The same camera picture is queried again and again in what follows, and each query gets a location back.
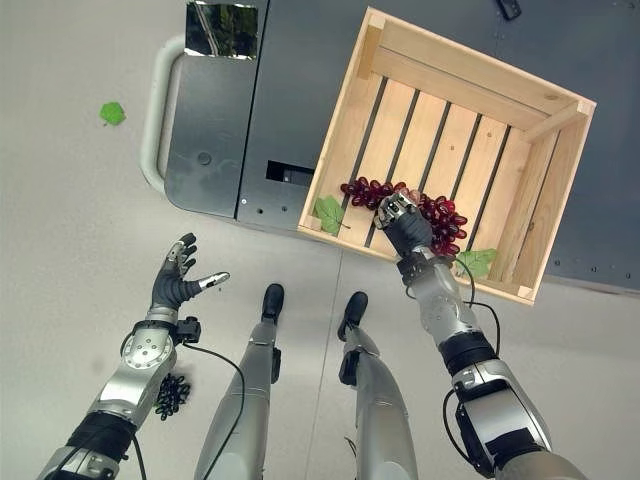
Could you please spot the green grape leaf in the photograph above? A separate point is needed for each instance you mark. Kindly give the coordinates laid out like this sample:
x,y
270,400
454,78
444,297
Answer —
x,y
112,114
475,260
328,214

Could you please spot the shiny reflective foil sheet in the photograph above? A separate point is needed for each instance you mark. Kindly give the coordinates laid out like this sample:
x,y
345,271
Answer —
x,y
222,30

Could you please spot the robot left leg silver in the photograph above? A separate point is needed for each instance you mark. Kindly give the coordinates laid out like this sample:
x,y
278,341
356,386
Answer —
x,y
245,400

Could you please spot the robot leg silver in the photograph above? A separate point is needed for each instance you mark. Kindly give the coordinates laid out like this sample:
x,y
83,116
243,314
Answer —
x,y
245,400
380,400

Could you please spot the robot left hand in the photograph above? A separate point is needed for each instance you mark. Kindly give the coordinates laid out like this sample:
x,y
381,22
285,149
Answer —
x,y
170,290

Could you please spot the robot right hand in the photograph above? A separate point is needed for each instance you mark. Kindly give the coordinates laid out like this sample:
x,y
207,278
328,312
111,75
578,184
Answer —
x,y
410,227

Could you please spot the robot left arm silver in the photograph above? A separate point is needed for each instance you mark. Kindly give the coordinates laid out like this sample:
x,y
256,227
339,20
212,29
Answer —
x,y
135,375

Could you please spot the red grape bunch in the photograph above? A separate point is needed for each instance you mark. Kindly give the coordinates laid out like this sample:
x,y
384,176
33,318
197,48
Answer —
x,y
445,220

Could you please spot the dark grey platform cart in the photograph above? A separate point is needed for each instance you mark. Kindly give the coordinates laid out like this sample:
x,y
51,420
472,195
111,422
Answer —
x,y
290,100

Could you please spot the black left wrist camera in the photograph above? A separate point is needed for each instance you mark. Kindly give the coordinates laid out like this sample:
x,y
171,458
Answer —
x,y
189,330

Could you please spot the robot right arm silver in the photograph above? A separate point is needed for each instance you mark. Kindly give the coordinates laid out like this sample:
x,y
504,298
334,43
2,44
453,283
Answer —
x,y
480,385

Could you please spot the black grape bunch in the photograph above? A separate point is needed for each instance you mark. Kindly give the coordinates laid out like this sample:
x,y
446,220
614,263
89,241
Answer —
x,y
172,395

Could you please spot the robot right leg silver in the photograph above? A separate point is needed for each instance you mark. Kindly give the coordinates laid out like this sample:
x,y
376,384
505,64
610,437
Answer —
x,y
380,400

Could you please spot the wooden slatted crate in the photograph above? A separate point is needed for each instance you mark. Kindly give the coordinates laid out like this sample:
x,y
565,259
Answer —
x,y
450,150

